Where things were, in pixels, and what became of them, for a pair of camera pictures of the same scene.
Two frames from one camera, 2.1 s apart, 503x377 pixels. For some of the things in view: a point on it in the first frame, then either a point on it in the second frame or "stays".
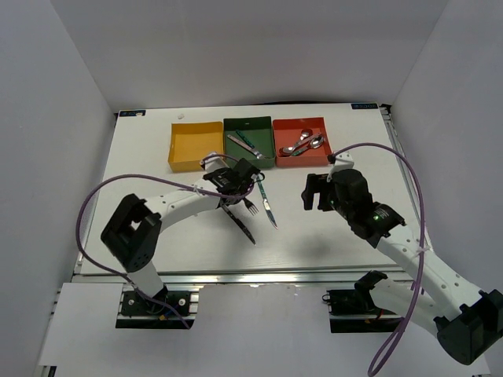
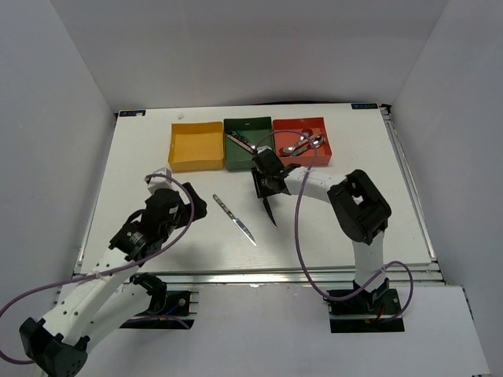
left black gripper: (222, 171) → (200, 210)
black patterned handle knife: (240, 224) stays
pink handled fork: (256, 153) stays
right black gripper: (312, 187) → (261, 192)
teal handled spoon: (315, 143) stays
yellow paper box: (190, 142) stays
